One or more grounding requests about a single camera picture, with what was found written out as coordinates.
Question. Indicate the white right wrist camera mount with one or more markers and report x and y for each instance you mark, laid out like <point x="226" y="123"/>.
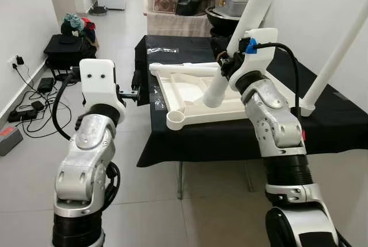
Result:
<point x="256" y="51"/>

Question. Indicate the black round floor device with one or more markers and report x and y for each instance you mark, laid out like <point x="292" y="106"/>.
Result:
<point x="98" y="10"/>

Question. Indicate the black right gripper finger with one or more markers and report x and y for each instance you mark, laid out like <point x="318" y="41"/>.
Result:
<point x="219" y="47"/>

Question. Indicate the clear plastic container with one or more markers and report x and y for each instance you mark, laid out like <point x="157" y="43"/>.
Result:
<point x="230" y="3"/>

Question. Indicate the black power adapter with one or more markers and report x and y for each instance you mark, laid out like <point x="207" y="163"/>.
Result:
<point x="46" y="84"/>

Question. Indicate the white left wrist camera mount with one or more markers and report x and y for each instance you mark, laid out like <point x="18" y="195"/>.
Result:
<point x="100" y="86"/>

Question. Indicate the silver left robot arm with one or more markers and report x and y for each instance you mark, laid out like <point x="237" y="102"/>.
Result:
<point x="86" y="166"/>

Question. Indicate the black round bowl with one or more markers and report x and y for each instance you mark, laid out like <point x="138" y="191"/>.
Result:
<point x="221" y="23"/>

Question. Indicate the clear plastic bag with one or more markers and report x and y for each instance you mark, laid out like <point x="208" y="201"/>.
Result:
<point x="163" y="49"/>

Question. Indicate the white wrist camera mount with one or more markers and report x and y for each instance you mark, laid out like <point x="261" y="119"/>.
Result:
<point x="256" y="51"/>
<point x="100" y="86"/>

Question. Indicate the metal table leg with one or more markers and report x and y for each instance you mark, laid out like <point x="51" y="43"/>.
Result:
<point x="179" y="181"/>

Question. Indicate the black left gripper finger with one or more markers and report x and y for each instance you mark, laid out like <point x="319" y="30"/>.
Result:
<point x="138" y="86"/>

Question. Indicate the black tablecloth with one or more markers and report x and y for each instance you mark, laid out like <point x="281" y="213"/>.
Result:
<point x="230" y="141"/>

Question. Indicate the grey box red label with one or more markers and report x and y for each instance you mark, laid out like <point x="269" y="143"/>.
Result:
<point x="10" y="141"/>

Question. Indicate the black wall charger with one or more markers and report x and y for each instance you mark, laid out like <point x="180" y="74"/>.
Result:
<point x="19" y="61"/>

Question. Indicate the white plastic children table top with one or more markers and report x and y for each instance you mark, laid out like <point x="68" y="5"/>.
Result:
<point x="184" y="95"/>

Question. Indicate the beige striped cloth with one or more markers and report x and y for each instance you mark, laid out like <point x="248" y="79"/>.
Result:
<point x="175" y="24"/>

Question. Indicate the black power strip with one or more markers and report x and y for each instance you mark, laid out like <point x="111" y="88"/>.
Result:
<point x="26" y="112"/>

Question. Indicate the black case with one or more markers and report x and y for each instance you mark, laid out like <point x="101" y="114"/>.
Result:
<point x="69" y="51"/>

